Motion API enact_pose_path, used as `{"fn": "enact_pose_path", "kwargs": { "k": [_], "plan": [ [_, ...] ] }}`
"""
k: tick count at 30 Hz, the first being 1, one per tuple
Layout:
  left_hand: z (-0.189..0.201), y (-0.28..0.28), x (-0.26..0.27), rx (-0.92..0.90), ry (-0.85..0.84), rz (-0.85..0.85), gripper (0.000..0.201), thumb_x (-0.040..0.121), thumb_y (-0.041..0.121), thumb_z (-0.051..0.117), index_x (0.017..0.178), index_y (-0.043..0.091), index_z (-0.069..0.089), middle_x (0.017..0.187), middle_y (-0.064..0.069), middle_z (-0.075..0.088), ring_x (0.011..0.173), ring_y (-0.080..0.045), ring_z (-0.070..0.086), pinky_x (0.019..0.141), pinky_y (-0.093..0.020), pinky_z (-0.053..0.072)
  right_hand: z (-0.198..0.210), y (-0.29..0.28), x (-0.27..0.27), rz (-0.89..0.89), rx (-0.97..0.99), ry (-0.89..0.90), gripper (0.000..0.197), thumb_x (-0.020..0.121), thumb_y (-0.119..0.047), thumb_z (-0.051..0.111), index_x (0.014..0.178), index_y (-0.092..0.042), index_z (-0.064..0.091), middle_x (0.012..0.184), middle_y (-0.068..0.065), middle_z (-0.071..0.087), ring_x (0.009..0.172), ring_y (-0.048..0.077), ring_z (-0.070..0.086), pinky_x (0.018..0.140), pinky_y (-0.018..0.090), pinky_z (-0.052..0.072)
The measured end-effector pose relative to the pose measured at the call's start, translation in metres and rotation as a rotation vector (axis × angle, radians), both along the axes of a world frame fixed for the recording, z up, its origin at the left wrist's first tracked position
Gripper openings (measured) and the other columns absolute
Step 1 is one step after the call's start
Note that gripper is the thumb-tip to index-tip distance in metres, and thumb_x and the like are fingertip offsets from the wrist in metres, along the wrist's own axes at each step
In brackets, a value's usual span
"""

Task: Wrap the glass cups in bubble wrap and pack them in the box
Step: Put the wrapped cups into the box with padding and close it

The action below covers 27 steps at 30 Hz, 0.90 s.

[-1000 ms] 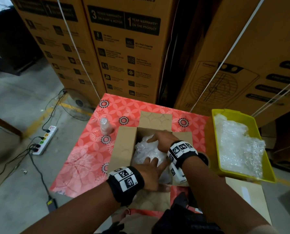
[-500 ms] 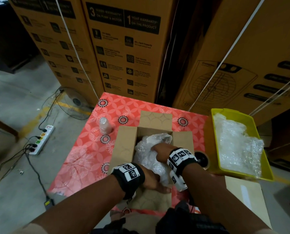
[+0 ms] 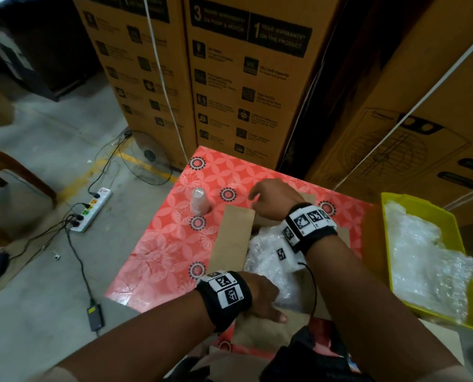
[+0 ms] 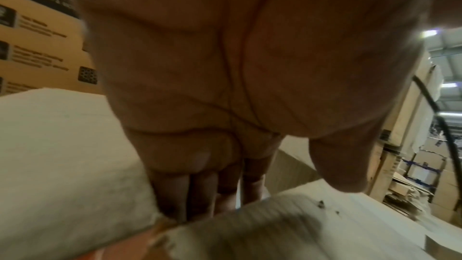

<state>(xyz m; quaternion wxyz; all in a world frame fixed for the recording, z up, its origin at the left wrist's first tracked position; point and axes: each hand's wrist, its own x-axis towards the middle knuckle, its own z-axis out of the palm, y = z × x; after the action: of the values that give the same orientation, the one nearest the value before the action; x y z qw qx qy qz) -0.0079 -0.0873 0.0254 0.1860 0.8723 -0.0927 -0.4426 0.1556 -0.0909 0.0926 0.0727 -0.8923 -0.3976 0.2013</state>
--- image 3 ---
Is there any brown plastic chair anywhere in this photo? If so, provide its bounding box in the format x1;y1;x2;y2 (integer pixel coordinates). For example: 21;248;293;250
0;145;58;247

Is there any person's left forearm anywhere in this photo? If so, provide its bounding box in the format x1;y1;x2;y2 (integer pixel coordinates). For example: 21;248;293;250
29;290;217;382

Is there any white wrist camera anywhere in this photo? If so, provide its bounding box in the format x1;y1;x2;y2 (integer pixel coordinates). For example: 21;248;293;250
272;238;298;272

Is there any person's right forearm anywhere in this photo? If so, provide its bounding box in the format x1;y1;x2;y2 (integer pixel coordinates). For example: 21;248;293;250
304;235;473;382

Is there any white power strip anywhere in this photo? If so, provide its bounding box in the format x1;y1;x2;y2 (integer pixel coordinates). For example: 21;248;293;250
68;187;113;233

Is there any person's left hand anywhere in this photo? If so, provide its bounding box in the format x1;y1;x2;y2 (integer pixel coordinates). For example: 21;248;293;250
240;272;287;323

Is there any bubble wrap bundle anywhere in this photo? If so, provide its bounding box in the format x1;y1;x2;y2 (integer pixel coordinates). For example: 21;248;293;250
384;201;473;323

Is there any wire-guard floor fan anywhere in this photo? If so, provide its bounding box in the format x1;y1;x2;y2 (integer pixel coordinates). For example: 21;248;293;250
125;129;174;186

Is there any clear drinking glass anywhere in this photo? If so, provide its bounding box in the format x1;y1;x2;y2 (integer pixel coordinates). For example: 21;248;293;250
190;187;212;216

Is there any stack of Crompton cartons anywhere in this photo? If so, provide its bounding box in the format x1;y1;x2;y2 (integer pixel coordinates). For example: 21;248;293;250
73;0;473;223

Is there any bubble wrap sheet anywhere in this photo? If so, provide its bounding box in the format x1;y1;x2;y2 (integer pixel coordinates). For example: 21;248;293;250
244;225;317;315

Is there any black wristband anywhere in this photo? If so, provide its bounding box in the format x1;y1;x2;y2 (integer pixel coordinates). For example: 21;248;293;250
282;203;338;254
195;270;253;333

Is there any flat brown cardboard box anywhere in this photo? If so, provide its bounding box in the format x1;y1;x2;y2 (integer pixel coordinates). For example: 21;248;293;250
418;318;464;364

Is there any person's right hand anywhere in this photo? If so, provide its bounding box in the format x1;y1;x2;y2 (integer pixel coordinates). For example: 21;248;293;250
248;179;308;222

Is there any person's dark clothing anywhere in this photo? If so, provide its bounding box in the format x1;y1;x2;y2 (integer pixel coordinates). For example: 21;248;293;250
165;326;365;382

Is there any small cardboard box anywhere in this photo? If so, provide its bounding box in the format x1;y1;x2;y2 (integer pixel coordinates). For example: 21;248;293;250
208;190;353;351

